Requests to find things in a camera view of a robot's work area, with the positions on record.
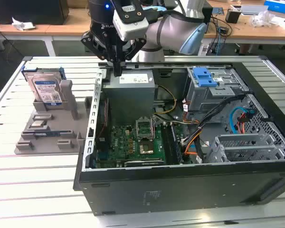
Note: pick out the grey power supply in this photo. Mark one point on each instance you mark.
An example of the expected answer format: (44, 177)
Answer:
(128, 99)

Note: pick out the small black adapter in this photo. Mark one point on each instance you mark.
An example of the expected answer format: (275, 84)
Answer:
(223, 30)

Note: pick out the grey tray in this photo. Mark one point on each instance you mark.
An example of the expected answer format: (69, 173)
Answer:
(254, 9)

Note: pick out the black RAM slot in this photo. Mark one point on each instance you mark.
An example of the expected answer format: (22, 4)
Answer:
(169, 142)
(164, 142)

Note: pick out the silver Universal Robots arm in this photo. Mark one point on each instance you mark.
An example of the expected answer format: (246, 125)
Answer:
(166, 31)

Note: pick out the blue cardboard box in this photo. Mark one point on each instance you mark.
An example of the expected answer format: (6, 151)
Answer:
(280, 6)

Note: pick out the green motherboard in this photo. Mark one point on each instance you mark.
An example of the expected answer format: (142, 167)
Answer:
(123, 142)

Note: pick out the black PC case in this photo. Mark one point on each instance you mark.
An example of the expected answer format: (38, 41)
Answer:
(180, 190)

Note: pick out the silver CPU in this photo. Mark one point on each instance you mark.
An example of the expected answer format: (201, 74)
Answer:
(38, 124)

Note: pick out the black expansion slot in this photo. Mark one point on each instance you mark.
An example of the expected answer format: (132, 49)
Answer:
(145, 163)

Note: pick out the thin locking lever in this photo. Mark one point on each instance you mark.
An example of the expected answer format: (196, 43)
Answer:
(153, 128)

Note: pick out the wooden desk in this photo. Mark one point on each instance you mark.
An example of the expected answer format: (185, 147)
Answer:
(66, 26)

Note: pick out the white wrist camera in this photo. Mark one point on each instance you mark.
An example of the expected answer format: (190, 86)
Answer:
(133, 28)

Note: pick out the CPU socket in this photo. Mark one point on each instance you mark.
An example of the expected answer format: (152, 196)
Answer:
(146, 147)

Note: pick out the metal drive cage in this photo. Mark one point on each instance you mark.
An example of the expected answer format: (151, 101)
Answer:
(199, 99)

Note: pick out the white box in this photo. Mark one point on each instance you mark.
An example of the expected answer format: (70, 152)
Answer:
(279, 21)

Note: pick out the blue drive bracket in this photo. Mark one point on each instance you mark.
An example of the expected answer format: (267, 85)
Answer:
(204, 77)

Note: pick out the grey parts rack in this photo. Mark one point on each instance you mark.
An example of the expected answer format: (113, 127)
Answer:
(54, 123)

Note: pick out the clear plastic bag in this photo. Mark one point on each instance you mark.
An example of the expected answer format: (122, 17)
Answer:
(261, 19)

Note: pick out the crumpled white paper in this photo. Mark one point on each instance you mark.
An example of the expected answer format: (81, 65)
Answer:
(21, 25)

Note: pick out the hard disk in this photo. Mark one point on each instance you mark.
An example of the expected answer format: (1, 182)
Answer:
(46, 88)

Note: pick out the large black box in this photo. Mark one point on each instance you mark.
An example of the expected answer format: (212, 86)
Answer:
(38, 12)

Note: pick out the metal disk bay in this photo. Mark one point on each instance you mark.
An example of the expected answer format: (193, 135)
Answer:
(240, 142)

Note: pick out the black speaker box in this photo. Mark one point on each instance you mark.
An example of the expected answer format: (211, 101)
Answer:
(207, 14)

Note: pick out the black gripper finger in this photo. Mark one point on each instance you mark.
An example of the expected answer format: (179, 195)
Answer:
(95, 46)
(136, 48)

